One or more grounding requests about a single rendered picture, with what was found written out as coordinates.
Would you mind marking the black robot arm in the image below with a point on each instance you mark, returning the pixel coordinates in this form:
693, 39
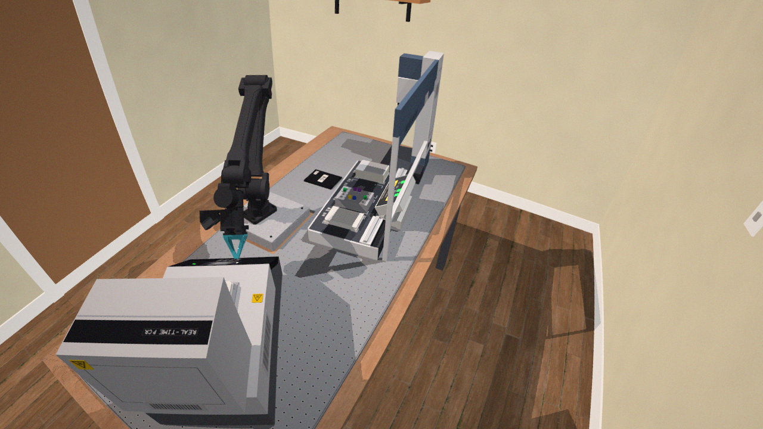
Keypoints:
246, 153

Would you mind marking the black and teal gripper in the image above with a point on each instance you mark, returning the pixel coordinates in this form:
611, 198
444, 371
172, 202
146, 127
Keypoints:
238, 231

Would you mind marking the black flat rectangular pad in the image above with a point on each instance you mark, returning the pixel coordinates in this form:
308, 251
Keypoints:
323, 179

